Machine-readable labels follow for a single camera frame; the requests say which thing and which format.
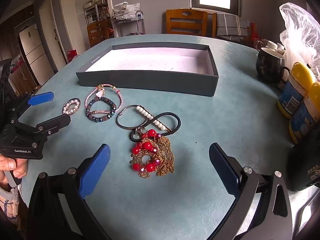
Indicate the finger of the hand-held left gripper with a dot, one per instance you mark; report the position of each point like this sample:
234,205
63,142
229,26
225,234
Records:
53,125
41,98

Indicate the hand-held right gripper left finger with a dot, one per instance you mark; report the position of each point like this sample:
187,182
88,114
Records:
96,170

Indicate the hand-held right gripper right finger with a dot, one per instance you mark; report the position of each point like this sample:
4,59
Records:
223,170

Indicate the oval pearl hair clip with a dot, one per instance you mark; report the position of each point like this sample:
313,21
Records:
71,106

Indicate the pearl bar hair pin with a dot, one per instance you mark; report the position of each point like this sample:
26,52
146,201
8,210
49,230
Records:
152,118

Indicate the dark grey shallow box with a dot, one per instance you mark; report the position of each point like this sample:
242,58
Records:
147,67

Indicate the person's left hand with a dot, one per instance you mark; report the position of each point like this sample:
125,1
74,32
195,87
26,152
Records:
11,166

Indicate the white refrigerator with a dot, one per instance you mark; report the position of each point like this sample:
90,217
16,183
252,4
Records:
31,46

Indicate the red box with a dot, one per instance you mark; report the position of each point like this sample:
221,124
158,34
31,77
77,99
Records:
71,55

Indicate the person's printed clothing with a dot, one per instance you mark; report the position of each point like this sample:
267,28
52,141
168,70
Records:
10,202

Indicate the black round container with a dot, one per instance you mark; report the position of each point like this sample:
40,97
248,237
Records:
303,166

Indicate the small wooden chair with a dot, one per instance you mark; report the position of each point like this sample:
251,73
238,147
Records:
98,32

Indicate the yellow bottle with blue label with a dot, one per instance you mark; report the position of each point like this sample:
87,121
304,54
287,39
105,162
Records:
305,112
295,90

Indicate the metal kitchen rack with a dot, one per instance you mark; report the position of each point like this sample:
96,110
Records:
96,10

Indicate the black mug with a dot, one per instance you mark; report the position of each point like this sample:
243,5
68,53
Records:
268,65

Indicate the metal trolley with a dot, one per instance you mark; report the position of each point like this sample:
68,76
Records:
128,23

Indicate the white plastic shopping bag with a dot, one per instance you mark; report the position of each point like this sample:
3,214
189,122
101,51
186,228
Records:
125,9

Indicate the white capped bottle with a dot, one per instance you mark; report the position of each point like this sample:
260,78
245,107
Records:
271,45

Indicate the grey checked cloth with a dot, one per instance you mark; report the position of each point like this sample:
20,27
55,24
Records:
231,26

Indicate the wooden chair with grey cloth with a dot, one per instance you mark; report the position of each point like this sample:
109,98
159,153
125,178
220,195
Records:
214,26

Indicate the clear plastic bag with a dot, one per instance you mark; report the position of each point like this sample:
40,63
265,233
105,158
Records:
300,32

